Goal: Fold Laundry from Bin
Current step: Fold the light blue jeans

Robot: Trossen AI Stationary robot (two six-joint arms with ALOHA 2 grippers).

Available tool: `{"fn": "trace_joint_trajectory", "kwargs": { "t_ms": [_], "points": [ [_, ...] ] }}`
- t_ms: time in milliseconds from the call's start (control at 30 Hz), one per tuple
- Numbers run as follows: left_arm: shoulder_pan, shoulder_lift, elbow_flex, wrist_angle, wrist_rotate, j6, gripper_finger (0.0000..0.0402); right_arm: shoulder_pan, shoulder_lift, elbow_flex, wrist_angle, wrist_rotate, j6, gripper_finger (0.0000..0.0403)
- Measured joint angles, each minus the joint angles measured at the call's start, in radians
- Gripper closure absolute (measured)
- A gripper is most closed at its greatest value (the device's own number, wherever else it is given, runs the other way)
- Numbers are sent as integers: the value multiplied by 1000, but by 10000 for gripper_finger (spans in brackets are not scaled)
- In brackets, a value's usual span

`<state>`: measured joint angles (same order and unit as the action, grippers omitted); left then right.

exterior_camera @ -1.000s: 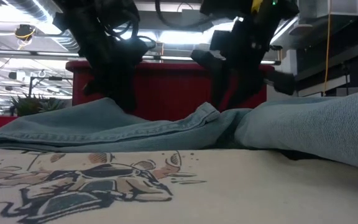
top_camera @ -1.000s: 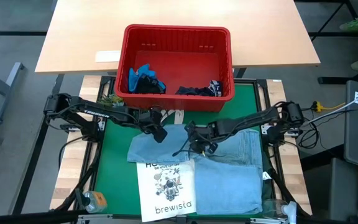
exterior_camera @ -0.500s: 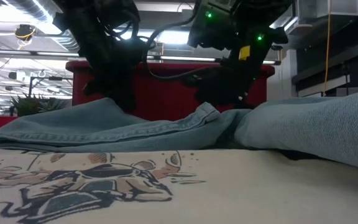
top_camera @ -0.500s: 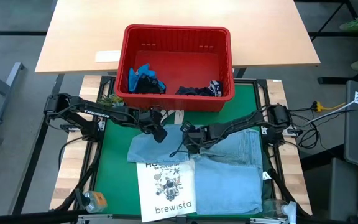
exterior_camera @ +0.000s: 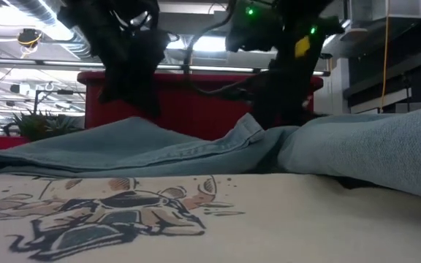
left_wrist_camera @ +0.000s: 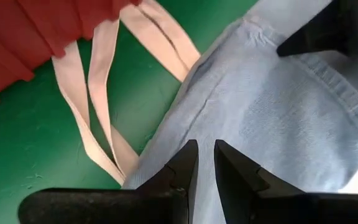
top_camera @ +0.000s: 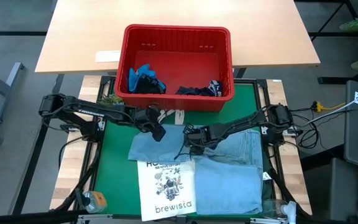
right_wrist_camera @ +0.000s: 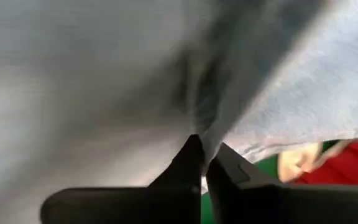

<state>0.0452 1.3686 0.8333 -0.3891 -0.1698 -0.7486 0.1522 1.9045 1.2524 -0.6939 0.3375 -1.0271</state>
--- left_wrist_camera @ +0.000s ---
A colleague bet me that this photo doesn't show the beige Houston tote bag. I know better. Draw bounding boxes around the beige Houston tote bag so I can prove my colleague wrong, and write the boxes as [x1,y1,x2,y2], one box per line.
[51,0,202,187]

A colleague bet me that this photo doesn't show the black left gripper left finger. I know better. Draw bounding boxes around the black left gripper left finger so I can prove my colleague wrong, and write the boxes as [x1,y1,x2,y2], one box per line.
[135,139,200,224]

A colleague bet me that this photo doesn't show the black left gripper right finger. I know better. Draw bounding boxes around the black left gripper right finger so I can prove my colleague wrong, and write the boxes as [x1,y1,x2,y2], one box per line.
[214,139,304,224]

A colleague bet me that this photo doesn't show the red plastic laundry bin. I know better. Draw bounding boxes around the red plastic laundry bin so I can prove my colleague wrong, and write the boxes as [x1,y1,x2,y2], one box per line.
[0,0,142,107]

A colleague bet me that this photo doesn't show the light blue denim jeans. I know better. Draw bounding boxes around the light blue denim jeans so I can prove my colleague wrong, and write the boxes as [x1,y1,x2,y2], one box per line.
[121,0,358,224]

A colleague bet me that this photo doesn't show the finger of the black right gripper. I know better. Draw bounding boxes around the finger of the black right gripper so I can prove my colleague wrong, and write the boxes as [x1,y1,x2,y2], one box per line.
[277,0,351,58]

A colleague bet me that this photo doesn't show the green table mat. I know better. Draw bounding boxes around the green table mat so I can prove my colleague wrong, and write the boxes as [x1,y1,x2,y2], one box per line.
[0,0,259,224]

